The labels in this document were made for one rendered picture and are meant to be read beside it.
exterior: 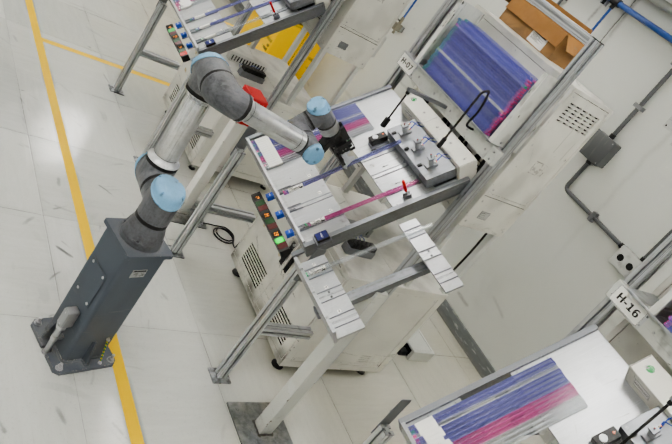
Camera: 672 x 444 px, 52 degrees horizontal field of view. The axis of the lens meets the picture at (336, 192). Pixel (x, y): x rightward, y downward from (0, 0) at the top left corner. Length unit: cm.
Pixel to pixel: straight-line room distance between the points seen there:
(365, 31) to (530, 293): 180
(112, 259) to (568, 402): 150
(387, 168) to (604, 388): 118
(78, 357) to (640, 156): 298
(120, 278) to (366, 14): 217
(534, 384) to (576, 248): 197
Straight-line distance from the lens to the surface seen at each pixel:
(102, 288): 245
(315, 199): 275
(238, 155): 312
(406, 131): 288
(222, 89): 213
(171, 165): 237
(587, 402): 228
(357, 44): 400
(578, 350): 236
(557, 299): 416
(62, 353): 267
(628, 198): 407
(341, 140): 258
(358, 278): 287
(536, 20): 322
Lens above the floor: 190
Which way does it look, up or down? 22 degrees down
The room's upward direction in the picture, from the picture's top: 37 degrees clockwise
